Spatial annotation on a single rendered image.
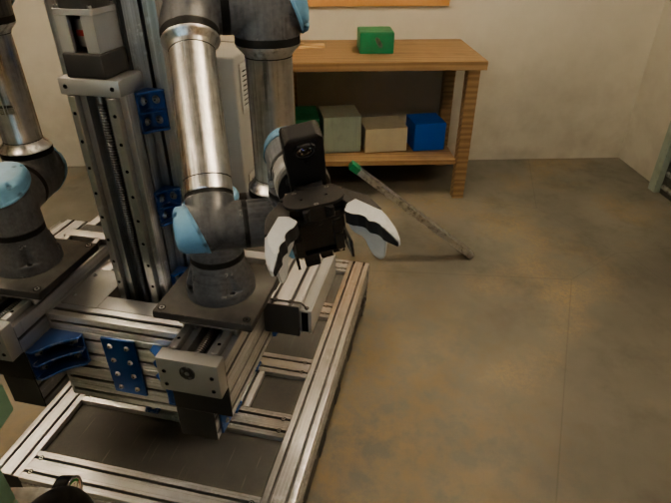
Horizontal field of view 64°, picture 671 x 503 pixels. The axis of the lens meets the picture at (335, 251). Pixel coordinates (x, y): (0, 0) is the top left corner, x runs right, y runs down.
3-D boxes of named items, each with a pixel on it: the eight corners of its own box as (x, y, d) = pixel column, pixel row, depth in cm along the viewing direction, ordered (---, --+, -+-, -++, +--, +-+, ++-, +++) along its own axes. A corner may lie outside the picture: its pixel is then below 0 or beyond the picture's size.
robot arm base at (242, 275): (204, 264, 127) (199, 229, 122) (265, 272, 124) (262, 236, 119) (175, 302, 115) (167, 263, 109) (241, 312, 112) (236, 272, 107)
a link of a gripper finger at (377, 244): (418, 266, 59) (358, 241, 65) (416, 221, 55) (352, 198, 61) (400, 280, 57) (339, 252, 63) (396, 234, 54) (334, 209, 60)
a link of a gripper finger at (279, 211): (295, 251, 57) (321, 210, 63) (292, 238, 56) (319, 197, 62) (255, 249, 58) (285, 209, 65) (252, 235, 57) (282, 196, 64)
